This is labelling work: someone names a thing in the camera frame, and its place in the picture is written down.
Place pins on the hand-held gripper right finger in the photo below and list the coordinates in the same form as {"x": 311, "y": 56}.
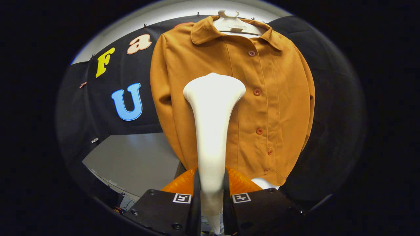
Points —
{"x": 226, "y": 206}

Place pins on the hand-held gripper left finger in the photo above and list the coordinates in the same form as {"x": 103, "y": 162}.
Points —
{"x": 197, "y": 206}

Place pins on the white garment steamer head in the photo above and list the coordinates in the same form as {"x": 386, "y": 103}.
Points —
{"x": 213, "y": 114}

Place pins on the orange button shirt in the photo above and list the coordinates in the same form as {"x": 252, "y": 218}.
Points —
{"x": 183, "y": 65}

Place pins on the white clothes hanger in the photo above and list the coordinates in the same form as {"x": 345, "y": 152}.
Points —
{"x": 234, "y": 24}

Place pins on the black backdrop cloth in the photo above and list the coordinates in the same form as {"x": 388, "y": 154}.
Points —
{"x": 328, "y": 98}

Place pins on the pink clip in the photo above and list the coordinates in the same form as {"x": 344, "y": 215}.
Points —
{"x": 83, "y": 85}

